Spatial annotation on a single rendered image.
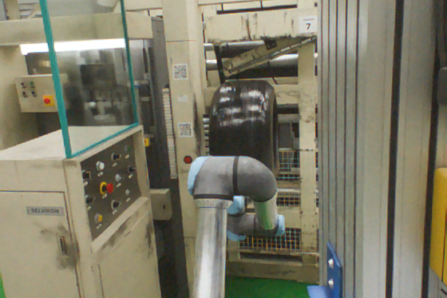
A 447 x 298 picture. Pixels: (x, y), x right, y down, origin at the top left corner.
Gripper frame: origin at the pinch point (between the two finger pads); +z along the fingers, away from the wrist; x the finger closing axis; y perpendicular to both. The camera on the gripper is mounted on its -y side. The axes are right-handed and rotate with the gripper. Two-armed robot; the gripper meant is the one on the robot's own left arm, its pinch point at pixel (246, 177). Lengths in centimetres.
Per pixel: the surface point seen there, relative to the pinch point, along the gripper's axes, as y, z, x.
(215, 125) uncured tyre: 24.4, 0.2, 13.1
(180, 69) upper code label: 50, 16, 32
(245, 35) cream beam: 65, 42, 4
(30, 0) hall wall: 228, 803, 712
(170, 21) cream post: 72, 16, 35
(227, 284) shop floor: -102, 69, 28
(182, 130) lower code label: 19.0, 17.0, 34.5
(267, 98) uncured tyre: 34.6, 10.8, -10.0
